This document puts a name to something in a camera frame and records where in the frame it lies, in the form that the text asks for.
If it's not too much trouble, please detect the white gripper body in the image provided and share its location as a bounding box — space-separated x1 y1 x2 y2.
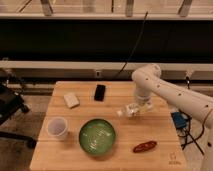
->
134 96 153 114

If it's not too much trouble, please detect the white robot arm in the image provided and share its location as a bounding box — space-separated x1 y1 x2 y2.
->
132 64 213 171

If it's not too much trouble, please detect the green ceramic bowl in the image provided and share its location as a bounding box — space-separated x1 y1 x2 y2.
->
79 119 116 156

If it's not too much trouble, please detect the blue electronic box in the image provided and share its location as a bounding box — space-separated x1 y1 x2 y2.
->
171 112 187 129

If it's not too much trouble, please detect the red chili pepper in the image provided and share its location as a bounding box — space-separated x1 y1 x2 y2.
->
133 141 157 153

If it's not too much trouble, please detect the black rectangular phone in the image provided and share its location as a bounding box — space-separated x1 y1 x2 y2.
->
94 85 106 101

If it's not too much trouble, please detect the white rectangular sponge block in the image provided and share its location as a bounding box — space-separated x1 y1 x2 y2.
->
64 92 80 108

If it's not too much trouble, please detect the translucent plastic cup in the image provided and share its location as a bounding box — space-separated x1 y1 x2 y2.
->
46 117 68 141

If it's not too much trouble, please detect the black chair base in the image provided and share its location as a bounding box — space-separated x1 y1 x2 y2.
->
0 68 37 149

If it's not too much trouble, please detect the black floor cable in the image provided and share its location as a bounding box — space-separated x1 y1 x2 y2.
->
176 113 206 158

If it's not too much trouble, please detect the white wall outlet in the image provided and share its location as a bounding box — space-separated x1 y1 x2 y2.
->
96 71 101 78

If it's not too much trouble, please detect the black hanging cable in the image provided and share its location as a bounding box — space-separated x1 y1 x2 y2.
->
111 10 150 81

